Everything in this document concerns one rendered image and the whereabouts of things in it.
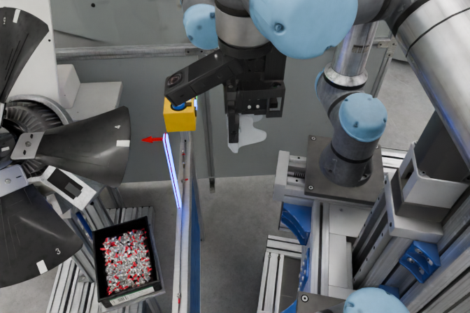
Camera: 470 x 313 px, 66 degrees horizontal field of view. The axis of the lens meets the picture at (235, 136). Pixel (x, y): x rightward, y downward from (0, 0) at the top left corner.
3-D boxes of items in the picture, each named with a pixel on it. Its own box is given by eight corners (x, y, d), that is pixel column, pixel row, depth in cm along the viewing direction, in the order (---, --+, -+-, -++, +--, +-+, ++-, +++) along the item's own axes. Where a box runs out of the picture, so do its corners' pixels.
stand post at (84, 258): (96, 280, 187) (19, 173, 120) (114, 279, 187) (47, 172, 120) (94, 289, 184) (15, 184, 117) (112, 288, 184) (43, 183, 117)
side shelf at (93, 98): (42, 89, 162) (39, 84, 160) (123, 86, 164) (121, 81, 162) (24, 127, 146) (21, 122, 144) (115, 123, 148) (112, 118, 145)
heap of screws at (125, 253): (102, 244, 113) (98, 237, 110) (147, 231, 116) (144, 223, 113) (108, 304, 101) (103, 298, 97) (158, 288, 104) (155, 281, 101)
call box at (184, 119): (169, 104, 135) (166, 82, 127) (196, 103, 135) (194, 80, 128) (167, 135, 124) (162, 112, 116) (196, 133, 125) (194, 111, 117)
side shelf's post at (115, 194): (118, 206, 217) (73, 103, 156) (125, 206, 217) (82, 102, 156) (117, 212, 214) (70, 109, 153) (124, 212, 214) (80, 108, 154)
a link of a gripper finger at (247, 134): (266, 163, 58) (269, 119, 52) (229, 165, 58) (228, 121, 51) (263, 149, 60) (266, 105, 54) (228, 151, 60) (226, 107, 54)
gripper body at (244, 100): (281, 122, 51) (291, 49, 43) (221, 125, 51) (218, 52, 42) (274, 88, 57) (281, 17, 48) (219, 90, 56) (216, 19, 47)
